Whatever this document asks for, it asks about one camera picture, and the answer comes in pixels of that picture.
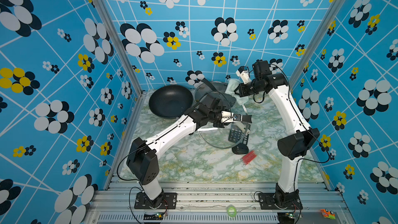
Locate black frying pan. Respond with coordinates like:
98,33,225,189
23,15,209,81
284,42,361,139
149,85,193,119

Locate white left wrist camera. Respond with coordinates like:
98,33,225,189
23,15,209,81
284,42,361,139
221,111,241,123

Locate black computer mouse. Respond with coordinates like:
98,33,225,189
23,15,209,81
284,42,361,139
232,143,249,155

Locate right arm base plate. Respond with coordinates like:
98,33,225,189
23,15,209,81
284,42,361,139
258,192,303,211

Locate green tape roll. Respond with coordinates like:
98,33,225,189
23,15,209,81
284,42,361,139
227,205,237,218

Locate glass pot lid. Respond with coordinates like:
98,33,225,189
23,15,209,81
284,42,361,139
198,91,252,155
194,81,248,114

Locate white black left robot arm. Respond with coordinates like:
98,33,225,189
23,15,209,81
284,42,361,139
126,95,252,208

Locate black calculator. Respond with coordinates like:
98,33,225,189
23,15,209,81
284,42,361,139
228,122,251,145

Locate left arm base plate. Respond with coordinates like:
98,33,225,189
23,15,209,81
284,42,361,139
134,192,178,209

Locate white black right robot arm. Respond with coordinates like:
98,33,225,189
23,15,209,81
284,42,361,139
234,61,320,210

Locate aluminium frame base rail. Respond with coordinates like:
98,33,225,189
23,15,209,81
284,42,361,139
85,177,354,224

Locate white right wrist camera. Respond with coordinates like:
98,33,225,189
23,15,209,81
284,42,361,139
236,66,252,84

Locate light green microfiber cloth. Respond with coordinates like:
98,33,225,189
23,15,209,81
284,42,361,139
224,78,250,106

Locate red items in bag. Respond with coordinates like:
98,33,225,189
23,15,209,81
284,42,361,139
241,150,257,166

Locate right green circuit board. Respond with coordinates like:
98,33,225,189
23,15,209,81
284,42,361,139
278,213,295,224

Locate orange toy car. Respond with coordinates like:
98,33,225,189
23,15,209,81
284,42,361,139
320,208,336,219

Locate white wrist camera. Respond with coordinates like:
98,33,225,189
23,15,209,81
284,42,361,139
236,66,252,84
221,111,241,123

